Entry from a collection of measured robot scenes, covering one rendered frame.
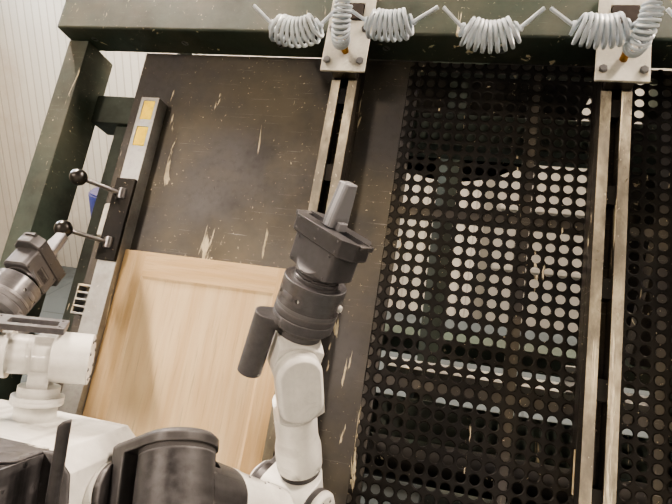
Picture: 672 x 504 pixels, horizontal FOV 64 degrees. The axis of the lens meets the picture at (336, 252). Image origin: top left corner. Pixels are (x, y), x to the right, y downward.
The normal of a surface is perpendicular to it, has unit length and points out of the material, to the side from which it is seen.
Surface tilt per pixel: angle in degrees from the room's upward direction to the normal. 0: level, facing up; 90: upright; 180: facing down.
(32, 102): 90
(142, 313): 58
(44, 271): 90
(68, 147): 90
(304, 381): 95
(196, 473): 49
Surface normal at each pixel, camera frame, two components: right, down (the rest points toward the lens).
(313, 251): -0.70, -0.01
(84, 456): 0.74, -0.67
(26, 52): -0.23, 0.30
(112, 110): -0.19, -0.26
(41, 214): 0.97, 0.11
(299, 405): 0.31, 0.39
